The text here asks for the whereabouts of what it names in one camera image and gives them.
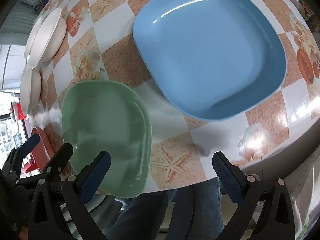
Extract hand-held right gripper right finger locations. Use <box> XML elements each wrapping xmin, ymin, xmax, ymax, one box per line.
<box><xmin>211</xmin><ymin>151</ymin><xmax>296</xmax><ymax>240</ymax></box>

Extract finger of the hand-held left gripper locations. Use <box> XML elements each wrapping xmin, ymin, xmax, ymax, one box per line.
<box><xmin>40</xmin><ymin>142</ymin><xmax>74</xmax><ymax>180</ymax></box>
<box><xmin>10</xmin><ymin>134</ymin><xmax>41</xmax><ymax>161</ymax></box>

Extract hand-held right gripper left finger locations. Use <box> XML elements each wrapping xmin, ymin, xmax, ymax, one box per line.
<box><xmin>28</xmin><ymin>151</ymin><xmax>112</xmax><ymax>240</ymax></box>

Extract red bowl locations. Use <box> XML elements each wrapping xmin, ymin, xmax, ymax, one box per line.
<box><xmin>30</xmin><ymin>127</ymin><xmax>54</xmax><ymax>167</ymax></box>

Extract green square plate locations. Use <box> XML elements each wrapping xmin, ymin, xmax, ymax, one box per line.
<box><xmin>61</xmin><ymin>80</ymin><xmax>153</xmax><ymax>198</ymax></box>

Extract white round bowl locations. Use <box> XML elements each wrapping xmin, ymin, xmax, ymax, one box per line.
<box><xmin>30</xmin><ymin>7</ymin><xmax>68</xmax><ymax>68</ymax></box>
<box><xmin>24</xmin><ymin>16</ymin><xmax>44</xmax><ymax>59</ymax></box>
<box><xmin>20</xmin><ymin>64</ymin><xmax>42</xmax><ymax>116</ymax></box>

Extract red bucket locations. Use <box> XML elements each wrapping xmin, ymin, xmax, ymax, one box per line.
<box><xmin>10</xmin><ymin>102</ymin><xmax>27</xmax><ymax>121</ymax></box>

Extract person's blue jeans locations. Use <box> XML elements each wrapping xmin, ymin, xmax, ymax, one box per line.
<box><xmin>105</xmin><ymin>179</ymin><xmax>224</xmax><ymax>240</ymax></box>

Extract checkered printed tablecloth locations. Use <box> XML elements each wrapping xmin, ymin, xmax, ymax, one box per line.
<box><xmin>25</xmin><ymin>0</ymin><xmax>320</xmax><ymax>194</ymax></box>

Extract blue square plate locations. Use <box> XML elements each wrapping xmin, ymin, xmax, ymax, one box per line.
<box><xmin>132</xmin><ymin>0</ymin><xmax>287</xmax><ymax>122</ymax></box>

